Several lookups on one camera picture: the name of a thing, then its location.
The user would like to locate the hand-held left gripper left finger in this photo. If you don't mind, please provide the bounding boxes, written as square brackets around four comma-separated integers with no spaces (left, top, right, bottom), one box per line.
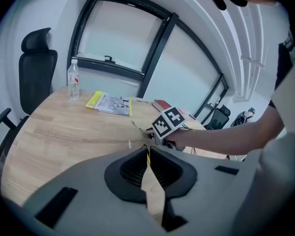
[22,146,168,236]

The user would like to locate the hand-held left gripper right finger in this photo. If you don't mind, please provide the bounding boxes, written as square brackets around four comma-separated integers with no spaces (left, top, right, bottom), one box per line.
[149,146,260,236]

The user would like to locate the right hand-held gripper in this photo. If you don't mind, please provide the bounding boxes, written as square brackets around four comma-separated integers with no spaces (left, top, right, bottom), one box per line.
[144,106,188,150]

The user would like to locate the person's right forearm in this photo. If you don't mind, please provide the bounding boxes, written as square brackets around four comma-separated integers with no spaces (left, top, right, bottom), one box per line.
[166,104,286,157]

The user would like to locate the wooden desk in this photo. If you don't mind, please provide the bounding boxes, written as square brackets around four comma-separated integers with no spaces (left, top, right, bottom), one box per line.
[0,86,236,227]

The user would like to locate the red book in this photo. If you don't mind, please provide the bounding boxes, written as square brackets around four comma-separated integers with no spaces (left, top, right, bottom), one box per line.
[151,99,173,113]

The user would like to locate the brown cardboard box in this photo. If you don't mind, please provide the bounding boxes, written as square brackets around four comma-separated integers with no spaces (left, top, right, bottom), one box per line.
[129,97,164,134]

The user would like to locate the black mesh office chair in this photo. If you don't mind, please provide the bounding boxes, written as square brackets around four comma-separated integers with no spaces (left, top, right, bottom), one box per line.
[203,104,232,131]
[0,28,59,181]

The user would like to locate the yellow and grey book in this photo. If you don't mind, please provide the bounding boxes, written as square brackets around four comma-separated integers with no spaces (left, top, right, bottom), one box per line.
[85,90,133,118]

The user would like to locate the person's white shirt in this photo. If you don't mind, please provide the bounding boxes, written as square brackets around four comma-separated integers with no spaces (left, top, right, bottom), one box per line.
[232,45,295,236]

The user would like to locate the black and white backpack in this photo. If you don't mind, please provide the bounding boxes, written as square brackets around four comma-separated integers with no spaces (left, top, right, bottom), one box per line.
[232,107,257,128]

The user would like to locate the clear plastic water bottle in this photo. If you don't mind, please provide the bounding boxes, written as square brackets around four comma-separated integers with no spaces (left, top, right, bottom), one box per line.
[67,59,80,101]

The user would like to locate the thin gripper cable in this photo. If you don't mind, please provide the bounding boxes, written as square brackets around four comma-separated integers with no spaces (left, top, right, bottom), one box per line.
[181,123,199,155]

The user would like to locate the black window frame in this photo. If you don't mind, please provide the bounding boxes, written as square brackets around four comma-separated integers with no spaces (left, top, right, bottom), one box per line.
[66,0,230,123]

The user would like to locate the white wall pipes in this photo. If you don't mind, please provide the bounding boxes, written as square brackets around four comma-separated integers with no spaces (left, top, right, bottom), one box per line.
[240,55,266,69]

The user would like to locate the black shoulder strap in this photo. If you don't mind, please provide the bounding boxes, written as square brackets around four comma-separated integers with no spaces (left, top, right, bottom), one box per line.
[274,29,295,91]

